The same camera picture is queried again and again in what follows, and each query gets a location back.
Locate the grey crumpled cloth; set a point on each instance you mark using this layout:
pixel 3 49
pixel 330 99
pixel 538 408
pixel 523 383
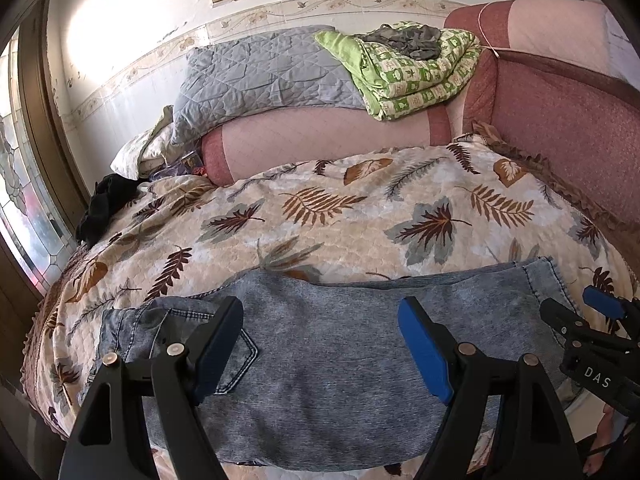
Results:
pixel 400 37

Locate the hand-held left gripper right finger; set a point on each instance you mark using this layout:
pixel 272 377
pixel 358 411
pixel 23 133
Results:
pixel 425 350

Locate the person's foot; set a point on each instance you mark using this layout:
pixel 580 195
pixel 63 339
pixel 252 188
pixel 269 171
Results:
pixel 605 440

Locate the wooden door with stained glass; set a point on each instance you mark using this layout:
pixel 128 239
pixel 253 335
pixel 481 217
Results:
pixel 30 220

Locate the pink sofa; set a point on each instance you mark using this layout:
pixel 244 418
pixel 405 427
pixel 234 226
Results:
pixel 550 110

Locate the grey-blue denim pants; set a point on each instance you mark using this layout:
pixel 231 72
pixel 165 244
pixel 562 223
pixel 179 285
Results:
pixel 340 350

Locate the grey quilted pillow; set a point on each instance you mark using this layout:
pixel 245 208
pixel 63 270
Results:
pixel 260 75

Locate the white hanging cloth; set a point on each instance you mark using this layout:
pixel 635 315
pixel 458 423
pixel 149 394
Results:
pixel 620 45

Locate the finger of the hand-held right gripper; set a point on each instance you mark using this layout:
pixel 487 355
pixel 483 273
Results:
pixel 602 302
pixel 562 317

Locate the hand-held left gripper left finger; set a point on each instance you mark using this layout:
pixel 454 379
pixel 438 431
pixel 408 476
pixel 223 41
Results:
pixel 217 350

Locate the green patterned folded blanket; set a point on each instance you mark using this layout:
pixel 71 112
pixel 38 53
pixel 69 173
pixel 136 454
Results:
pixel 425 85

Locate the cream pillow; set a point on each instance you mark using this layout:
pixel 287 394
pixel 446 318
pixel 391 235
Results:
pixel 135 155

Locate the leaf-print quilted blanket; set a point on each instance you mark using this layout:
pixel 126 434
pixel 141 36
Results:
pixel 350 220

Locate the small purple packet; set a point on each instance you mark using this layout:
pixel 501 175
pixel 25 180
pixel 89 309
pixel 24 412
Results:
pixel 190 164

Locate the black crumpled cloth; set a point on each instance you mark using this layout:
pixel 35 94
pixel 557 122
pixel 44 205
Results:
pixel 100 210

